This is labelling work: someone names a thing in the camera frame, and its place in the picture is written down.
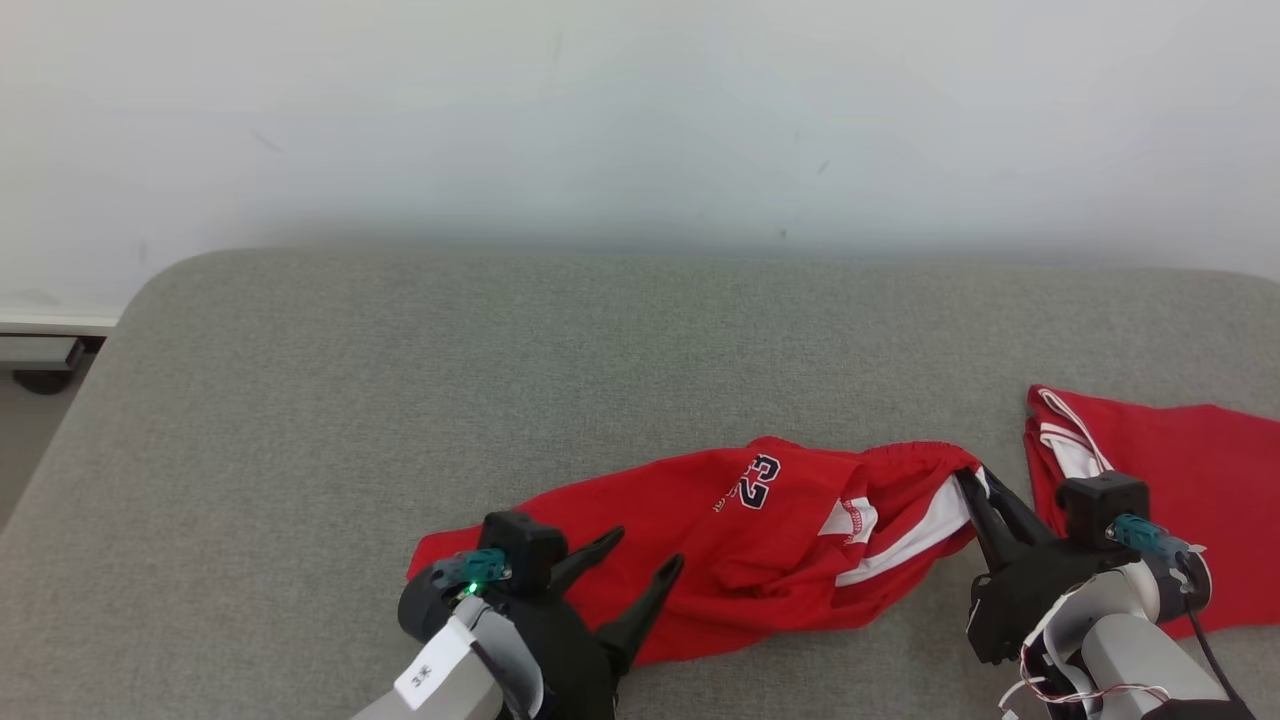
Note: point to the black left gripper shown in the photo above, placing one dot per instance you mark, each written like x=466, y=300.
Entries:
x=570, y=660

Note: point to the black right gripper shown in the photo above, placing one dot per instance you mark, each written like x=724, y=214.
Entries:
x=1020, y=600

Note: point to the red shorts white stripe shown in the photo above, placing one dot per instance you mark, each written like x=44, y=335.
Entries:
x=680, y=530

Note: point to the red Bulls jersey white sleeves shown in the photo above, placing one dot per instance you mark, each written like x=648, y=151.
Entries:
x=1200, y=470

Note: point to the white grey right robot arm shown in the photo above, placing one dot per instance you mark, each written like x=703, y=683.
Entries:
x=1130, y=650

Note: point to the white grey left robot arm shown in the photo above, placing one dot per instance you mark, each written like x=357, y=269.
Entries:
x=450, y=700

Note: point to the white paper label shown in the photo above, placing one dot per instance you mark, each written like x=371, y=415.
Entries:
x=432, y=665

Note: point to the black caster wheel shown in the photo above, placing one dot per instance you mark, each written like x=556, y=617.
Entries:
x=42, y=381

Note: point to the teal left camera connector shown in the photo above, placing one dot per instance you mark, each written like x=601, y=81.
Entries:
x=475, y=568

